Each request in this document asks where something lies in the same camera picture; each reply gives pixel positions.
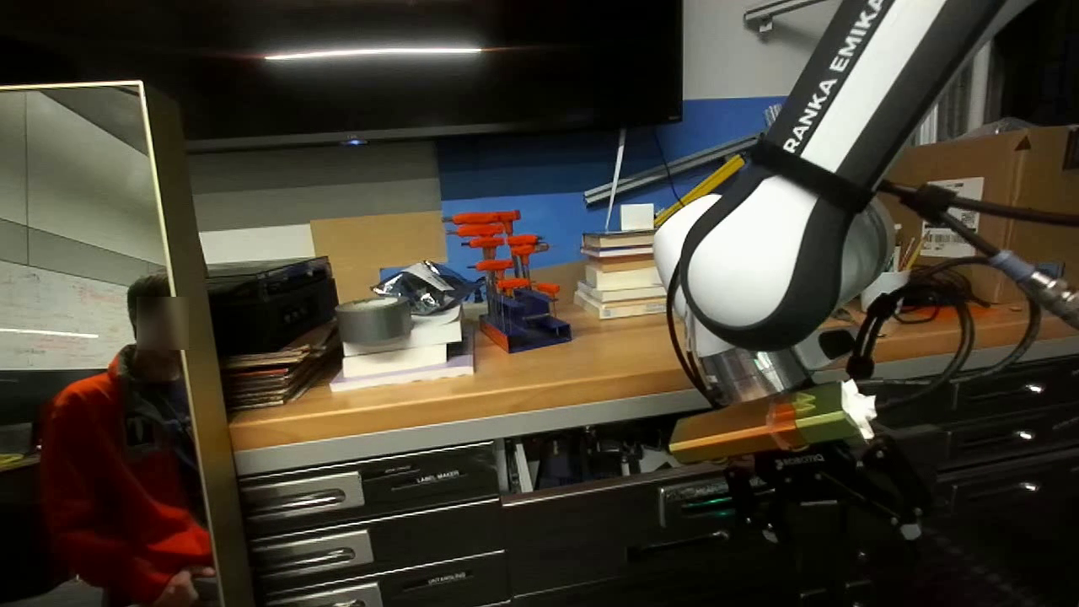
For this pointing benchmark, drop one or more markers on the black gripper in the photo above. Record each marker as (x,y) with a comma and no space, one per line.
(821,493)

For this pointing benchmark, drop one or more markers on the grey drawer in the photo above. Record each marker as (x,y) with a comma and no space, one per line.
(677,541)

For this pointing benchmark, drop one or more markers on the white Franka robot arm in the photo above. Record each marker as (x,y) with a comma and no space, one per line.
(764,262)

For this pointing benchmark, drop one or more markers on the middle left closed drawer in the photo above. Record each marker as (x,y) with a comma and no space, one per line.
(379,544)

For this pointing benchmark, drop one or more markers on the closed drawer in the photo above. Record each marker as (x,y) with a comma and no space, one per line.
(379,544)
(369,486)

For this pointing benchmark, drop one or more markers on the upper left closed drawer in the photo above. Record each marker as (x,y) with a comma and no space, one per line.
(369,486)

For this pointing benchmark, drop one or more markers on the stack of books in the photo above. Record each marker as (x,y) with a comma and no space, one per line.
(619,278)

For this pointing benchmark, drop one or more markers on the cardboard box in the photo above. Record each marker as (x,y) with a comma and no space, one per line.
(1018,171)

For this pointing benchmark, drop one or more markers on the red hex key set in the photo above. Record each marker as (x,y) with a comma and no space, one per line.
(517,305)

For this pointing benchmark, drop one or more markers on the black case on counter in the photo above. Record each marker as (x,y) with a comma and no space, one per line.
(269,305)

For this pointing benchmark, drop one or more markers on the person in orange jacket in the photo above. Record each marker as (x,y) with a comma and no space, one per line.
(119,469)

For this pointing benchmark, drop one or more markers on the grey duct tape roll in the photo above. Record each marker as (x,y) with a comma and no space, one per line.
(375,322)

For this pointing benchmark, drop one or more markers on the wall monitor screen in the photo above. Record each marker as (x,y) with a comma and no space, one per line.
(420,69)

